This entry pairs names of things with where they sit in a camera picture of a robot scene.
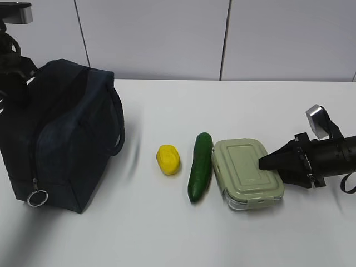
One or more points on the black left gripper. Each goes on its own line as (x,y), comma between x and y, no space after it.
(15,72)

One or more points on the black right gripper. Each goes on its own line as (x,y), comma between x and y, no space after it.
(295,155)

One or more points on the green lidded glass container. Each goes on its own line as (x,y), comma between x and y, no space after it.
(242,184)

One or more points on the navy blue lunch bag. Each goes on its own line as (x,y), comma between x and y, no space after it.
(56,148)

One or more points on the green cucumber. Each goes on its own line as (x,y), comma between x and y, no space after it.
(201,169)

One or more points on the yellow lemon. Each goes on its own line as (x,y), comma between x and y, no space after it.
(168,159)

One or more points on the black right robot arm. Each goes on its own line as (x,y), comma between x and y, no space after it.
(333,157)

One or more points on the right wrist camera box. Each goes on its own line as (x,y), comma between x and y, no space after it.
(321,124)

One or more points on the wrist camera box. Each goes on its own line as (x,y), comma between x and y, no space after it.
(16,12)
(321,124)

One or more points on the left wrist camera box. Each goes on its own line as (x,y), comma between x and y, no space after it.
(16,12)

